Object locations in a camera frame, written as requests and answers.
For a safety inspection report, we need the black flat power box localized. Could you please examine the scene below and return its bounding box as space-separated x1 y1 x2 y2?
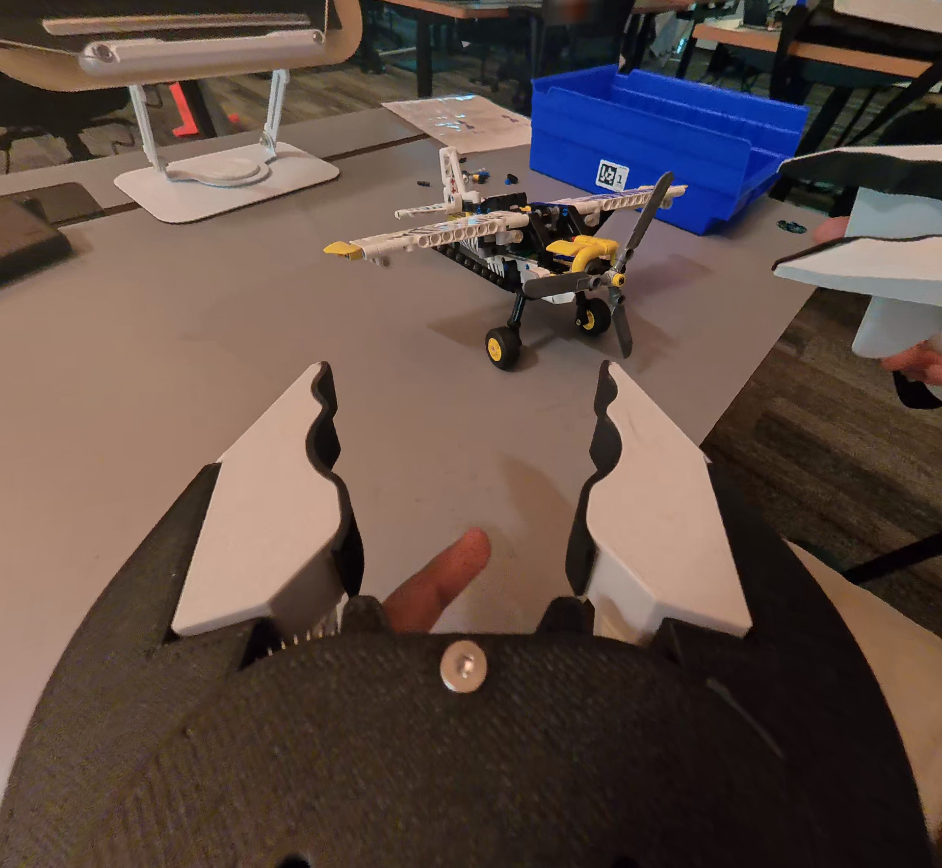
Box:
0 193 76 289

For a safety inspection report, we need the printed paper sheet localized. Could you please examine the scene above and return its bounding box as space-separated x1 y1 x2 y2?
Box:
380 93 534 155

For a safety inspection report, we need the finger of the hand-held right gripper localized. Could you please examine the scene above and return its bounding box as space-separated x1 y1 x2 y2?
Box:
776 142 942 241
771 234 942 307

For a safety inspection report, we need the black slim device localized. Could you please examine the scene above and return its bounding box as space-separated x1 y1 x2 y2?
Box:
37 179 105 228

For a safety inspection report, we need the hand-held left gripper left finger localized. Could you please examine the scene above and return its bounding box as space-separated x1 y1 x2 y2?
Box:
171 360 366 637

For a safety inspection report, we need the cluster of small lego pieces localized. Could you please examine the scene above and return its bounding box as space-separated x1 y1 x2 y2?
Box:
414 166 521 190

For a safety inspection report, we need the person's right hand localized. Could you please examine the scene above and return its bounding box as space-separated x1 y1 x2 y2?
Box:
814 215 942 388

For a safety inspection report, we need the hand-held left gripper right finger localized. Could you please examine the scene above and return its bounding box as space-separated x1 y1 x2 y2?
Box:
565 360 753 647

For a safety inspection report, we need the blue plastic bin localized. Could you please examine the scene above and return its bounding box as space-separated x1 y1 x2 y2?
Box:
528 63 812 236

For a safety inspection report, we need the yellow white lego airplane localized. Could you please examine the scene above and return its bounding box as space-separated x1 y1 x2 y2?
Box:
322 146 690 374

